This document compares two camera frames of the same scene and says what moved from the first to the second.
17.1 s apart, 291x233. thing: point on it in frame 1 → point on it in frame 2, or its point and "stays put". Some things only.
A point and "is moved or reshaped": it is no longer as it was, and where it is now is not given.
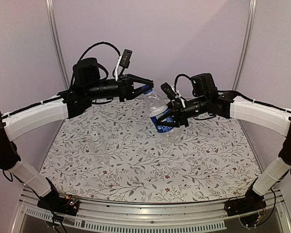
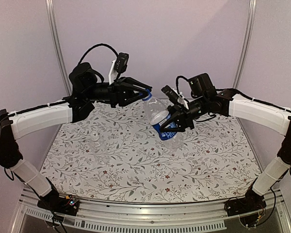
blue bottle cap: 147,92 is moved or reshaped
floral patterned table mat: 111,155 stays put
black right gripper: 181,116 → 182,116
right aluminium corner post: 245,43 stays put
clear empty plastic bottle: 99,150 stays put
